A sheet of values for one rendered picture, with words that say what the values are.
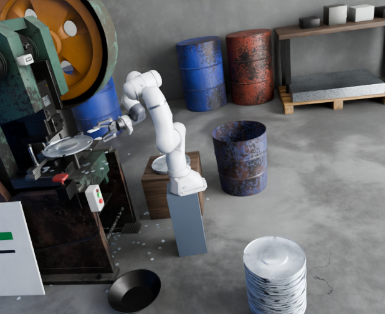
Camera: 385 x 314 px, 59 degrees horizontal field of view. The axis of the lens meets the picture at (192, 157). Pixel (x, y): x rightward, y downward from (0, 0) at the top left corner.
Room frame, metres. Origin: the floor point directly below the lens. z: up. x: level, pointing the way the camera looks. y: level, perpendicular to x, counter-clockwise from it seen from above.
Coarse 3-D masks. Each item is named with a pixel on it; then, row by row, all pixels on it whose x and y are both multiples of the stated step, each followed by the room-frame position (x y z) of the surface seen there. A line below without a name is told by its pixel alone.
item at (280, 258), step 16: (256, 240) 1.36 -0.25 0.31; (272, 240) 1.34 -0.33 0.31; (288, 240) 1.32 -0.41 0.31; (256, 256) 1.26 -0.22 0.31; (272, 256) 1.23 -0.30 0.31; (288, 256) 1.22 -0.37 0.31; (304, 256) 1.20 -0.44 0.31; (256, 272) 1.15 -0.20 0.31; (272, 272) 1.14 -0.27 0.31; (288, 272) 1.12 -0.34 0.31
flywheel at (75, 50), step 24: (0, 0) 2.29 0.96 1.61; (24, 0) 2.30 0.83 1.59; (48, 0) 2.27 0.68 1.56; (72, 0) 2.20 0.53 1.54; (48, 24) 2.28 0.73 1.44; (96, 24) 2.18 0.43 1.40; (72, 48) 2.26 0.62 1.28; (96, 48) 2.19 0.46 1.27; (72, 72) 2.26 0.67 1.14; (96, 72) 2.20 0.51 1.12; (72, 96) 2.24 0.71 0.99
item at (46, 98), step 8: (40, 80) 1.96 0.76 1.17; (40, 88) 1.90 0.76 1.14; (48, 88) 1.97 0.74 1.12; (48, 96) 1.95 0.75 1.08; (48, 104) 1.92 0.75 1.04; (48, 112) 1.87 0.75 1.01; (56, 112) 1.97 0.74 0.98; (40, 120) 1.84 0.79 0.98; (48, 120) 1.85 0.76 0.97; (56, 120) 1.89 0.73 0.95; (32, 128) 1.85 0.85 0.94; (40, 128) 1.84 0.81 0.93; (48, 128) 1.84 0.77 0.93; (56, 128) 1.87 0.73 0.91; (32, 136) 1.86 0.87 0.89
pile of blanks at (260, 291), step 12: (252, 276) 1.16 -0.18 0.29; (300, 276) 1.13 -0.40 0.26; (252, 288) 1.17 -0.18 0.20; (264, 288) 1.12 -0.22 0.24; (276, 288) 1.09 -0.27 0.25; (288, 288) 1.10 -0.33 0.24; (300, 288) 1.12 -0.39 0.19; (252, 300) 1.17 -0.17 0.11; (264, 300) 1.12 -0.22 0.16; (276, 300) 1.09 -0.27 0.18; (288, 300) 1.09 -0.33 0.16; (300, 300) 1.12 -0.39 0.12; (252, 312) 1.19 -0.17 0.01; (264, 312) 1.13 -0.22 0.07; (276, 312) 1.09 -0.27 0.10; (288, 312) 1.10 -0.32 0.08; (300, 312) 1.12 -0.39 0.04
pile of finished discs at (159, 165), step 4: (160, 156) 2.41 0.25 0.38; (164, 156) 2.41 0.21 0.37; (188, 156) 2.33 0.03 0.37; (156, 160) 2.37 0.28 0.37; (160, 160) 2.36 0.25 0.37; (164, 160) 2.34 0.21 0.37; (188, 160) 2.28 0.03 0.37; (152, 164) 2.30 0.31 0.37; (156, 164) 2.29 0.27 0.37; (160, 164) 2.28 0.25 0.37; (164, 164) 2.26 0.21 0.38; (188, 164) 2.22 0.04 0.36; (156, 168) 2.23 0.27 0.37; (160, 168) 2.22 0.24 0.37; (164, 168) 2.21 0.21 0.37; (156, 172) 2.20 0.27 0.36; (160, 172) 2.17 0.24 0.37; (164, 172) 2.15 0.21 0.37
